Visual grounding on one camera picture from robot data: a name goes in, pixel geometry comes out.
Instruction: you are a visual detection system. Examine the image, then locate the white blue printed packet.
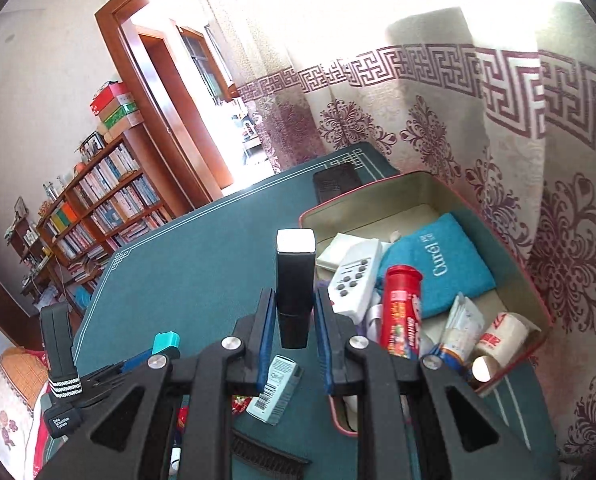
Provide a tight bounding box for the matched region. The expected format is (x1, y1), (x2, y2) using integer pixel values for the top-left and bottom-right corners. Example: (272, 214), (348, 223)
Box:
(430, 292), (484, 366)

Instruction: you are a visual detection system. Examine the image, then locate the patterned beige curtain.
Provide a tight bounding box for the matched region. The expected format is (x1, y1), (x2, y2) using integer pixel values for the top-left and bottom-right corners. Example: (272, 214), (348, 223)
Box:
(183, 0), (596, 466)

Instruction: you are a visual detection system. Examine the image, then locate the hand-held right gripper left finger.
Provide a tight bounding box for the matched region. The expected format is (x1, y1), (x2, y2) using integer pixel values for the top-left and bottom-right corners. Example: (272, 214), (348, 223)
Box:
(35, 287), (276, 480)

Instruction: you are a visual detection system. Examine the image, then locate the green felt desktop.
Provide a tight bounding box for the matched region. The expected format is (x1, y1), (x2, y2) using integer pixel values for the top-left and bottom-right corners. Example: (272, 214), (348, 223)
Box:
(43, 141), (561, 480)

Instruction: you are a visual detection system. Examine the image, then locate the black bottle with white cap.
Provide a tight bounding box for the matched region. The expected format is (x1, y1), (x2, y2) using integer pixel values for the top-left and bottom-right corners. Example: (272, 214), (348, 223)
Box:
(274, 228), (318, 350)

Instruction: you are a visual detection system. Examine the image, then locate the black folding comb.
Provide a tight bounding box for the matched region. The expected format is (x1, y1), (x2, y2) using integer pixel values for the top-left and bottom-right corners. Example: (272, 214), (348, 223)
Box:
(230, 432), (311, 480)

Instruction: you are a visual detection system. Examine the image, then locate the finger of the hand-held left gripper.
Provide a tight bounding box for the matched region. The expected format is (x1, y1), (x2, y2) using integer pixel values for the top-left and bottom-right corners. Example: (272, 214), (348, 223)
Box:
(85, 346), (155, 386)
(78, 377), (131, 407)

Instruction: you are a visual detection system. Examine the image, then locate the red candy canister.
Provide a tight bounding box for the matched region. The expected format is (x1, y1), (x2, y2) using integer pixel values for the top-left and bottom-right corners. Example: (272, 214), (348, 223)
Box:
(379, 265), (424, 358)

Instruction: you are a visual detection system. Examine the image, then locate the floral printed bedding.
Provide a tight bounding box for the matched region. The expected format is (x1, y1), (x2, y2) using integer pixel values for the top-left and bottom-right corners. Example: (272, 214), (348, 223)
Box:
(0, 347), (54, 461)

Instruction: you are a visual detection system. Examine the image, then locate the stack of coloured boxes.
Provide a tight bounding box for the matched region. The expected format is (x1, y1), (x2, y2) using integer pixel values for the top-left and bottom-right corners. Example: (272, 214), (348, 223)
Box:
(89, 81), (144, 143)

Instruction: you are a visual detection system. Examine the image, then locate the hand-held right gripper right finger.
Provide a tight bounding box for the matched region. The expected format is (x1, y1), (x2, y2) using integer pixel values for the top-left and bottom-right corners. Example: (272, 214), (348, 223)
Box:
(314, 286), (561, 480)

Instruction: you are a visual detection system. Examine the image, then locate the white remote control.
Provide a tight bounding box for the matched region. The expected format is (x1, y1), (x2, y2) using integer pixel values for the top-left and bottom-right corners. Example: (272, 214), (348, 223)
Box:
(326, 239), (383, 318)

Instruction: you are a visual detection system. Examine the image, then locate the red tin box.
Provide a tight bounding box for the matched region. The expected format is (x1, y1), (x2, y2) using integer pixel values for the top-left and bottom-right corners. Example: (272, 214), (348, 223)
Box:
(298, 170), (554, 433)

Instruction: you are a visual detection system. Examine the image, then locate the small white green carton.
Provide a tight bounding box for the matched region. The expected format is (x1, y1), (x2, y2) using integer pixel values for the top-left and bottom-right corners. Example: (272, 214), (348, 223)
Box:
(246, 355), (301, 426)

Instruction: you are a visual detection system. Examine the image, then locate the wooden door frame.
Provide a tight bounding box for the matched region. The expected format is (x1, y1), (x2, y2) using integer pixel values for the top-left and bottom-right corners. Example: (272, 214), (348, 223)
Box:
(94, 0), (239, 211)

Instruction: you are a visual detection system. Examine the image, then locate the white red paper cup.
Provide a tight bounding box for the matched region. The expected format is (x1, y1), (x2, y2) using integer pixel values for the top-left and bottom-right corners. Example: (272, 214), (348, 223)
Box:
(470, 311), (541, 381)

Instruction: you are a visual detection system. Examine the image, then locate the blue drawstring pouch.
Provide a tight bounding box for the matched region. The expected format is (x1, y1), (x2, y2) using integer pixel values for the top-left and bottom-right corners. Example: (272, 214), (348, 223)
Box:
(375, 212), (497, 318)

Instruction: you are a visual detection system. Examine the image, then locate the white tissue pack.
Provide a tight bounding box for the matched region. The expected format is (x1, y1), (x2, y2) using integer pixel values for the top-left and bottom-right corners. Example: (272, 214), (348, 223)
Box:
(316, 232), (369, 272)

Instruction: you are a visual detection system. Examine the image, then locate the wooden bookshelf with books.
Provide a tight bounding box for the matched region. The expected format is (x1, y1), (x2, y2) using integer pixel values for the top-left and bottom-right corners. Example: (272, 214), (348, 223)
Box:
(5, 125), (179, 311)

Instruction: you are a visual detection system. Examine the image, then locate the white ribbon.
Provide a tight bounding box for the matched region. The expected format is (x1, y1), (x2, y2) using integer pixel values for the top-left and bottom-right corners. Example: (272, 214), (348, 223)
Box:
(368, 300), (386, 333)

